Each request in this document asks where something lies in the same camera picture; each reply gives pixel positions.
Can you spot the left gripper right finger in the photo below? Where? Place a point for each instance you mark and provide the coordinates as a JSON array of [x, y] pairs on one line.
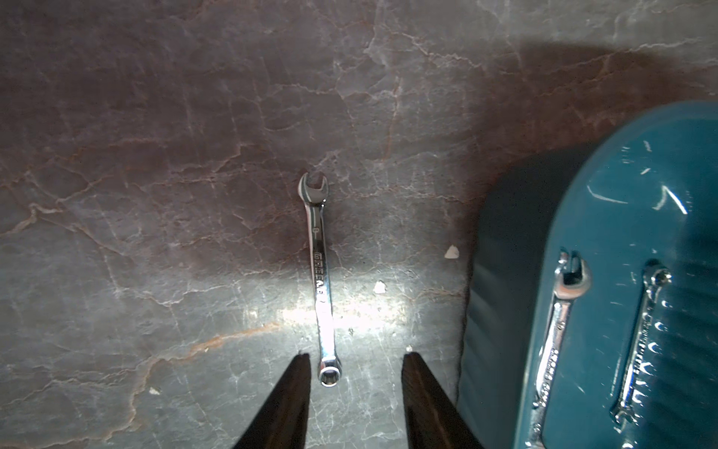
[[431, 419]]

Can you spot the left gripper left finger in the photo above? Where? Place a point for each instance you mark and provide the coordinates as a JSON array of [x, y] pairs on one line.
[[282, 421]]

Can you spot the small silver combination wrench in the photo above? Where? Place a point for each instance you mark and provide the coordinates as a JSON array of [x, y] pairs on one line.
[[314, 199]]

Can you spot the teal plastic storage tray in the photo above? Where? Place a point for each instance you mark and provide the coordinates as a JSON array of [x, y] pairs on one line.
[[647, 191]]

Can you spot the silver wrench in tray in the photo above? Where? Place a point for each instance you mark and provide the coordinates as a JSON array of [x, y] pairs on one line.
[[573, 279]]

